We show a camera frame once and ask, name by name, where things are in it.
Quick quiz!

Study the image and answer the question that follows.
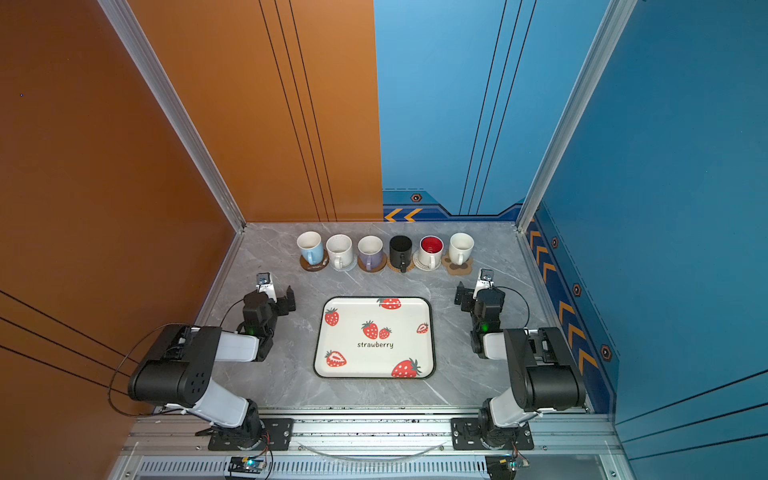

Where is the cork paw print coaster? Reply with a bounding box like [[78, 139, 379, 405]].
[[442, 255, 474, 276]]

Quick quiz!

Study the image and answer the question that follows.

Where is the dark scratched wooden coaster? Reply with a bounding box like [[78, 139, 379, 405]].
[[299, 251, 329, 272]]

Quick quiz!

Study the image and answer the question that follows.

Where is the plain white mug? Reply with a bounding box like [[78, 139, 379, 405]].
[[449, 232, 475, 266]]

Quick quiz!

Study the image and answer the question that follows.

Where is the white mug red inside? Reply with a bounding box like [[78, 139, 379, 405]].
[[418, 235, 444, 267]]

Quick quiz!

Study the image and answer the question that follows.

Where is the white mug blue handle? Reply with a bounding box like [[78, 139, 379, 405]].
[[297, 231, 325, 266]]

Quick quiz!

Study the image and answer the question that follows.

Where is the black mug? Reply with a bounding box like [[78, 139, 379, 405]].
[[389, 235, 413, 271]]

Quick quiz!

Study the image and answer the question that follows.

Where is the brown round wooden coaster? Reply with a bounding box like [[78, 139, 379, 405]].
[[357, 255, 388, 273]]

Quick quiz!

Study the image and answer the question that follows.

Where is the white mug purple handle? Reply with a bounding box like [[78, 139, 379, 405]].
[[358, 235, 385, 268]]

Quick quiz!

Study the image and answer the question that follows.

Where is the white multicolour woven rope coaster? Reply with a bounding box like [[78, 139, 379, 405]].
[[412, 253, 440, 272]]

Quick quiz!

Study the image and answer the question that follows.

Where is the woven rattan round coaster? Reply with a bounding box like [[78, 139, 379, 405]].
[[387, 259, 415, 273]]

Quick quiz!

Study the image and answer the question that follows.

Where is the grey blue rope coaster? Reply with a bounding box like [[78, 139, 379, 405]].
[[329, 257, 357, 272]]

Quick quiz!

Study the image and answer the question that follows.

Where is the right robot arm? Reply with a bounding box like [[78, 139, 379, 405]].
[[454, 281, 587, 450]]

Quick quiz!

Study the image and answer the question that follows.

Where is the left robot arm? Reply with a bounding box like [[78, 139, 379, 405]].
[[128, 286, 296, 451]]

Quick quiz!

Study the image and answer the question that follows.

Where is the strawberry print serving tray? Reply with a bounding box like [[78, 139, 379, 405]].
[[313, 296, 436, 379]]

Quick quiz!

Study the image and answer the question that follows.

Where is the left green circuit board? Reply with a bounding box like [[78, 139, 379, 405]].
[[227, 456, 268, 479]]

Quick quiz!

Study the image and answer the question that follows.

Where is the green circuit board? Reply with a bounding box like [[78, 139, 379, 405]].
[[227, 456, 268, 479], [485, 456, 530, 480]]

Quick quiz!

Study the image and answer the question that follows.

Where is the right green circuit board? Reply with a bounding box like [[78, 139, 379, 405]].
[[485, 456, 530, 480]]

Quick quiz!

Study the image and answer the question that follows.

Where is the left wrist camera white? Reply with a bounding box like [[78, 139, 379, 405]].
[[256, 272, 277, 301]]

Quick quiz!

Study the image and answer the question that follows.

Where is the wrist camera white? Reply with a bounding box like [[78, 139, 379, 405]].
[[256, 272, 277, 301], [473, 268, 494, 299]]

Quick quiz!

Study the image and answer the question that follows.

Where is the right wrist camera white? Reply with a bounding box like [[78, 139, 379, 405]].
[[473, 268, 494, 299]]

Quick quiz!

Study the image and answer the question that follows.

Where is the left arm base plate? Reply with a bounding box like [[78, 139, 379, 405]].
[[208, 417, 294, 452]]

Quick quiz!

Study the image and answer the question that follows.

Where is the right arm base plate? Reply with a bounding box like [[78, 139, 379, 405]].
[[450, 417, 535, 451]]

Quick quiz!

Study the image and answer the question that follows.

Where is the aluminium front rail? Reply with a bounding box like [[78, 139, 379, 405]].
[[108, 408, 633, 479]]

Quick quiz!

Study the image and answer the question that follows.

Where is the aluminium corner post right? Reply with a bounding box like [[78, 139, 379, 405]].
[[515, 0, 637, 234]]

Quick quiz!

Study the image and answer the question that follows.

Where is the aluminium corner post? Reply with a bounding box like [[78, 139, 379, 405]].
[[98, 0, 246, 234], [515, 0, 637, 234]]

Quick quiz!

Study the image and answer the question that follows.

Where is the aluminium corner post left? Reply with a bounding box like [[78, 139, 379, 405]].
[[98, 0, 246, 234]]

